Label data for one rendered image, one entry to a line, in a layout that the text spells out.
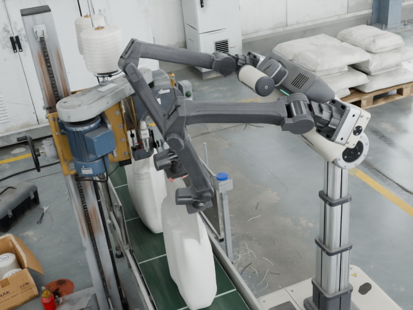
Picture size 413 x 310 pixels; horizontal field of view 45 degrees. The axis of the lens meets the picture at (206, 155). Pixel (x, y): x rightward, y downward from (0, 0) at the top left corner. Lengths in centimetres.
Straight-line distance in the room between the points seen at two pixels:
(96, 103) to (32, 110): 311
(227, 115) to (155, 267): 146
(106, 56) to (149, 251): 125
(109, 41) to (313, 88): 82
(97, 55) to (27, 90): 311
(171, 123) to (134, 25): 370
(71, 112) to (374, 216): 236
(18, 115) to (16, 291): 229
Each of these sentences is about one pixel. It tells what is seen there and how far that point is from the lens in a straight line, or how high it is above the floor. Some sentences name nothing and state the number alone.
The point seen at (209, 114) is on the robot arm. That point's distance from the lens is 145.
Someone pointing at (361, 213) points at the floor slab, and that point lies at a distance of 374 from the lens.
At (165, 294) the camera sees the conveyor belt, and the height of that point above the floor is 38.
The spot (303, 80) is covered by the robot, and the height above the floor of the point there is 154.
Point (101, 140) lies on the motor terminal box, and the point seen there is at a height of 128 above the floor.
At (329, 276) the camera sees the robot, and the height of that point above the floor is 55.
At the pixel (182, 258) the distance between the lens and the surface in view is 228.
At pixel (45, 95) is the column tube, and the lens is 232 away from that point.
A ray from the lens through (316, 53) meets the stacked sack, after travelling 499.
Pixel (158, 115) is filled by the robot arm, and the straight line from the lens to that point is 198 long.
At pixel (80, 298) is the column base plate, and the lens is 326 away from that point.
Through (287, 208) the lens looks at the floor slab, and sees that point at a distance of 376.
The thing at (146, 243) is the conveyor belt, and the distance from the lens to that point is 293.
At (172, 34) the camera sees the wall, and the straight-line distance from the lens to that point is 663.
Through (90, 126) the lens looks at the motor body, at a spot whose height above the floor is 133.
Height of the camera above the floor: 216
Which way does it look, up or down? 29 degrees down
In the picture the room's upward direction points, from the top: 6 degrees counter-clockwise
